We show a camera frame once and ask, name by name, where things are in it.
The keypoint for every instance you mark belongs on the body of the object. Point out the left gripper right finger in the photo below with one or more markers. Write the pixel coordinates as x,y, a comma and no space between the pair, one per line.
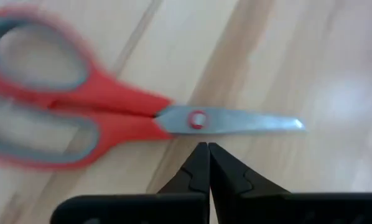
232,180

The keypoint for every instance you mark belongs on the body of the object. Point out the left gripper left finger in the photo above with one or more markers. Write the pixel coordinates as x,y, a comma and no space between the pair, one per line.
195,177

